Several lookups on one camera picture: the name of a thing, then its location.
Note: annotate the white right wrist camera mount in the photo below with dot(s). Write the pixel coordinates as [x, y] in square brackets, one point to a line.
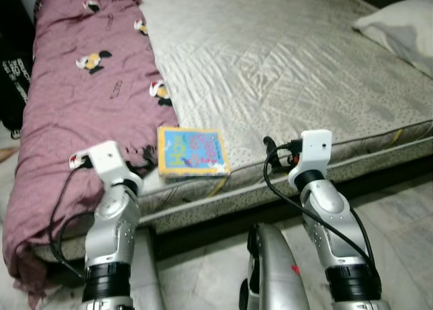
[314, 151]

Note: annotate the grey left robot leg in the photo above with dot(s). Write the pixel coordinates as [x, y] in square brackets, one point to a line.
[145, 283]

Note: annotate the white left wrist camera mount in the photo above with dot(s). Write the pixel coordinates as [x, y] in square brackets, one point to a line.
[108, 158]

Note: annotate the grey right robot leg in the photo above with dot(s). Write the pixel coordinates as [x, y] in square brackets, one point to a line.
[270, 276]

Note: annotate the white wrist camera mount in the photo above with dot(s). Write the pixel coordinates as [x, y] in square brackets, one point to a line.
[314, 151]
[108, 158]

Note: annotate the grey robot leg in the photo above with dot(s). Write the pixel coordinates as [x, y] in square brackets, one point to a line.
[270, 276]
[145, 283]

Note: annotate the blue yellow children's book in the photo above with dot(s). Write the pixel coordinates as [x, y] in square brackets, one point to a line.
[193, 151]

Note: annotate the pink cartoon print blanket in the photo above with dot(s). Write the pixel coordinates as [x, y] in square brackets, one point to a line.
[81, 86]

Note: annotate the white quilted mattress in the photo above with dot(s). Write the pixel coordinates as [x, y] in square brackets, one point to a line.
[284, 66]

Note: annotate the black white printed bag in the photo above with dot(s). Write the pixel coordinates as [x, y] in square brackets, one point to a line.
[13, 73]

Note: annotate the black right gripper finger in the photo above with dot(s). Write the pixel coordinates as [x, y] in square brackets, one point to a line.
[269, 146]

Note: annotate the white pillow green tree print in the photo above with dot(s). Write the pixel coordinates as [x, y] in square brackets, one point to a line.
[399, 32]

